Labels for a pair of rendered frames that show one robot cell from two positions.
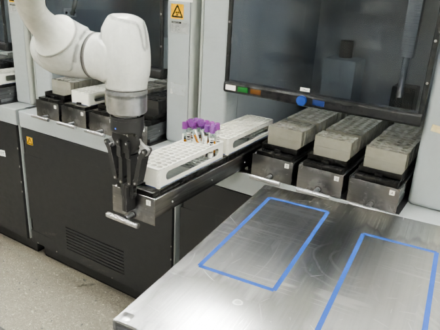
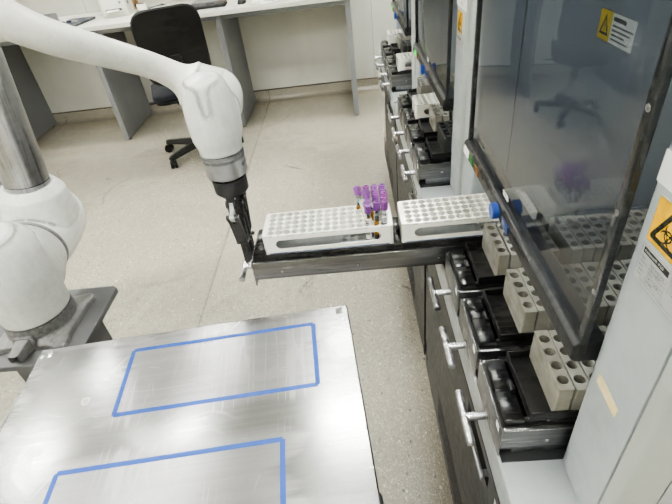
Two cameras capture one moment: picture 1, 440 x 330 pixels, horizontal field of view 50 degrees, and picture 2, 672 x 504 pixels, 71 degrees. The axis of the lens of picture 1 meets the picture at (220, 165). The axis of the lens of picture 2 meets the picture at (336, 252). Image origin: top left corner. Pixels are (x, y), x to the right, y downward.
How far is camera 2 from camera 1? 109 cm
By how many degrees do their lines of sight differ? 57
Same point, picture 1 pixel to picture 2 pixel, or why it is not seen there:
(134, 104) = (211, 171)
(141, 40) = (201, 108)
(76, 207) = not seen: hidden behind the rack
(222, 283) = (112, 377)
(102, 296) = (408, 307)
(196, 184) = (325, 263)
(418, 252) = not seen: outside the picture
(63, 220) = not seen: hidden behind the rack
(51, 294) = (378, 281)
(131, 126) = (218, 189)
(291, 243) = (212, 388)
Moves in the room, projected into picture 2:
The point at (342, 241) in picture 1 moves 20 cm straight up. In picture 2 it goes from (247, 427) to (212, 339)
